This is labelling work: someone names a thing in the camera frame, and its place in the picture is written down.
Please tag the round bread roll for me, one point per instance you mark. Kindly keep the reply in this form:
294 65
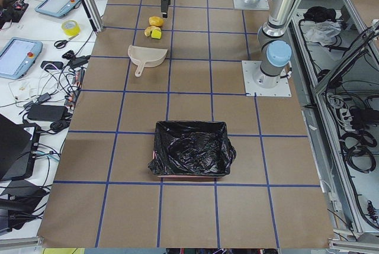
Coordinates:
156 21

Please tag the yellow sponge piece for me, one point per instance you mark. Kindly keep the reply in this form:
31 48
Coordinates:
156 34

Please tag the croissant bread piece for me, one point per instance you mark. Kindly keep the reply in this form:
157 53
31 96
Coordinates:
149 29

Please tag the beige plastic dustpan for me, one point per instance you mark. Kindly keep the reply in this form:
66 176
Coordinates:
145 57

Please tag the yellow tape roll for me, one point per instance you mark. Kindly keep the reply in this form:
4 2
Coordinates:
70 28

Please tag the upper blue teach pendant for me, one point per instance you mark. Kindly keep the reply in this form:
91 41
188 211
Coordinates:
56 8

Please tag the blue teach pendant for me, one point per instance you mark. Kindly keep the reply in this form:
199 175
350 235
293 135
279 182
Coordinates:
56 8
18 56

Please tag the lower blue teach pendant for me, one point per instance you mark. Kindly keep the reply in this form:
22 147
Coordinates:
18 56

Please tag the white cloth rag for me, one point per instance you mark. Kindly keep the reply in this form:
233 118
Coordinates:
323 32

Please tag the black power adapter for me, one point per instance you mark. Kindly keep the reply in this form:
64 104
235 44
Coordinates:
47 112

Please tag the black laptop computer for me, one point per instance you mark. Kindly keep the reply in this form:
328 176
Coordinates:
18 149

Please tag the black handled scissors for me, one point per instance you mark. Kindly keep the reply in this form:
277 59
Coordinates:
60 44

